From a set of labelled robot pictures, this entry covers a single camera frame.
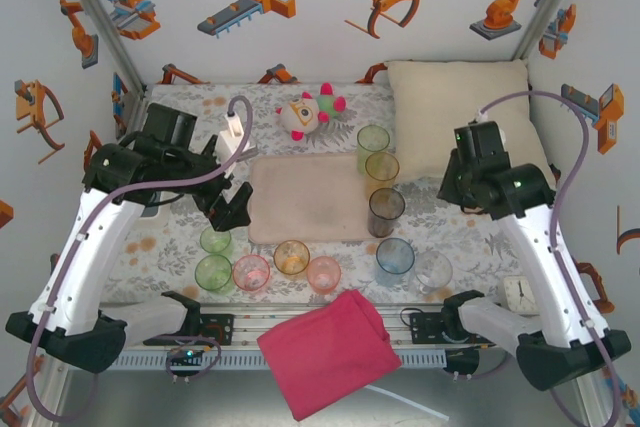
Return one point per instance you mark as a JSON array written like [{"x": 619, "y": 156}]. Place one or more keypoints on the short green transparent glass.
[
  {"x": 213, "y": 272},
  {"x": 216, "y": 243}
]

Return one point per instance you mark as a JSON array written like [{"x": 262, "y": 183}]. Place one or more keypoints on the short pink transparent glass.
[{"x": 251, "y": 273}]

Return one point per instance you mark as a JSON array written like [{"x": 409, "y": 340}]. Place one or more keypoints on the tall grey transparent glass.
[{"x": 386, "y": 212}]

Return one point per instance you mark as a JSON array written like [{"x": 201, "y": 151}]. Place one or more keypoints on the tall orange transparent glass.
[{"x": 382, "y": 169}]

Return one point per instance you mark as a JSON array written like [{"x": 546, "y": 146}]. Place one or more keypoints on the short orange transparent glass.
[{"x": 291, "y": 257}]

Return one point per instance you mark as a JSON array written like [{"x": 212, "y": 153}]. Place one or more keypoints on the tall clear transparent glass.
[{"x": 432, "y": 272}]

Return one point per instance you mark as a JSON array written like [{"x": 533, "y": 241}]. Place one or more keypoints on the tall blue transparent glass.
[{"x": 395, "y": 257}]

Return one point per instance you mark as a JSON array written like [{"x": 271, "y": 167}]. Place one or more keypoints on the tall green transparent glass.
[{"x": 372, "y": 139}]

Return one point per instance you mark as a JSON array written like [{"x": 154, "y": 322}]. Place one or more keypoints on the short salmon transparent glass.
[{"x": 323, "y": 274}]

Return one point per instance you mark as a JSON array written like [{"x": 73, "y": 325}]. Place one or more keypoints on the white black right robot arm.
[{"x": 535, "y": 257}]

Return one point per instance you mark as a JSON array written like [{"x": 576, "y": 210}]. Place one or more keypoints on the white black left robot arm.
[{"x": 85, "y": 257}]

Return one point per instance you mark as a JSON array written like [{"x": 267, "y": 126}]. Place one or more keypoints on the floral patterned tablecloth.
[{"x": 165, "y": 257}]

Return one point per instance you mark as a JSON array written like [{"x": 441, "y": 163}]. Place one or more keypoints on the beige mat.
[{"x": 310, "y": 197}]

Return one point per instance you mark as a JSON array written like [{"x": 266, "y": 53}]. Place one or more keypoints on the cream pillow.
[{"x": 450, "y": 112}]

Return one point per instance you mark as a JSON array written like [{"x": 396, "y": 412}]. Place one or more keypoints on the white alarm clock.
[{"x": 520, "y": 293}]

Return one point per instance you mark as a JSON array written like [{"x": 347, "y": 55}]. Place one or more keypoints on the white pink green plush toy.
[{"x": 300, "y": 117}]

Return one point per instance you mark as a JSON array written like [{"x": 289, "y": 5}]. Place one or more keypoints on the small black controller board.
[{"x": 187, "y": 353}]

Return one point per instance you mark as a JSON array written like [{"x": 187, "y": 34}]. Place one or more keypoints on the red folded cloth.
[{"x": 325, "y": 352}]

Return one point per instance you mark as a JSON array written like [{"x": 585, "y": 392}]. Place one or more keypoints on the thin white strip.
[{"x": 410, "y": 399}]

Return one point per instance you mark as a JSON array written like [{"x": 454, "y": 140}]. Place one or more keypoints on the aluminium table rail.
[{"x": 245, "y": 322}]

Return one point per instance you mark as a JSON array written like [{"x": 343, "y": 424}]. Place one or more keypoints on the aluminium frame post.
[
  {"x": 100, "y": 17},
  {"x": 552, "y": 2}
]

